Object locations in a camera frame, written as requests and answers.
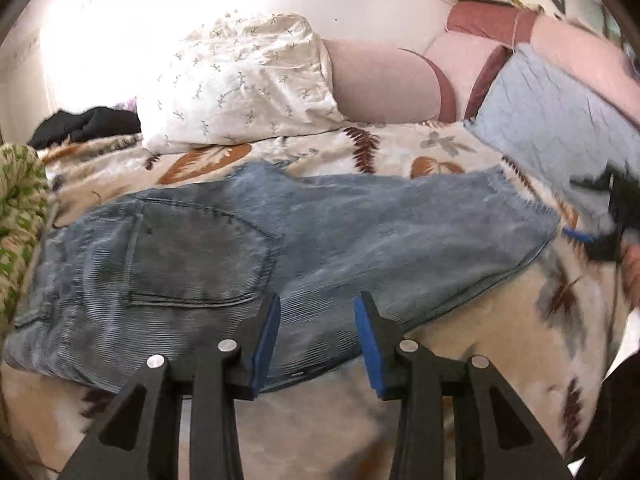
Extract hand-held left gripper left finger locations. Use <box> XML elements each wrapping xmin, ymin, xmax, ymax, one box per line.
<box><xmin>57</xmin><ymin>292</ymin><xmax>282</xmax><ymax>480</ymax></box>

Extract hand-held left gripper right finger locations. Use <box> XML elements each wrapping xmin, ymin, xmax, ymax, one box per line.
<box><xmin>354</xmin><ymin>291</ymin><xmax>573</xmax><ymax>480</ymax></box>

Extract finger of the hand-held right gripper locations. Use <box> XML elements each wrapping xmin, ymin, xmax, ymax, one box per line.
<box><xmin>570</xmin><ymin>174</ymin><xmax>615</xmax><ymax>193</ymax></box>
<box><xmin>561</xmin><ymin>226</ymin><xmax>607</xmax><ymax>250</ymax></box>

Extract blue denim pants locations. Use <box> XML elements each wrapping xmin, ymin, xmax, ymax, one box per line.
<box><xmin>2</xmin><ymin>162</ymin><xmax>561</xmax><ymax>396</ymax></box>

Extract person's right hand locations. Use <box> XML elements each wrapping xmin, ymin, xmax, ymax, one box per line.
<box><xmin>620</xmin><ymin>242</ymin><xmax>640</xmax><ymax>311</ymax></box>

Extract light blue pillow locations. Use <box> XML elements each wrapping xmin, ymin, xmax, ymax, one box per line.
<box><xmin>464</xmin><ymin>42</ymin><xmax>640</xmax><ymax>233</ymax></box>

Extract leaf print bed blanket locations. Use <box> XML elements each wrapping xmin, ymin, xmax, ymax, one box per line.
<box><xmin>0</xmin><ymin>122</ymin><xmax>640</xmax><ymax>480</ymax></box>

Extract pink bolster cushion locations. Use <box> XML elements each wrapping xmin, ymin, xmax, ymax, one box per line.
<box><xmin>424</xmin><ymin>0</ymin><xmax>640</xmax><ymax>136</ymax></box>
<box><xmin>322</xmin><ymin>39</ymin><xmax>458</xmax><ymax>125</ymax></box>

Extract person's dark clothing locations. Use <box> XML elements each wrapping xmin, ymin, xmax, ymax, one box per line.
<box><xmin>570</xmin><ymin>355</ymin><xmax>640</xmax><ymax>480</ymax></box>

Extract white floral pillow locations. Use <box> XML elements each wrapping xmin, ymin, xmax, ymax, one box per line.
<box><xmin>135</xmin><ymin>12</ymin><xmax>346</xmax><ymax>153</ymax></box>

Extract black cloth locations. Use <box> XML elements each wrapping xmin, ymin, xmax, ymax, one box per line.
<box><xmin>29</xmin><ymin>106</ymin><xmax>142</xmax><ymax>150</ymax></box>

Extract green white patterned blanket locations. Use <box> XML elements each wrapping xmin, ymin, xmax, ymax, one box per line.
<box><xmin>0</xmin><ymin>142</ymin><xmax>51</xmax><ymax>331</ymax></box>

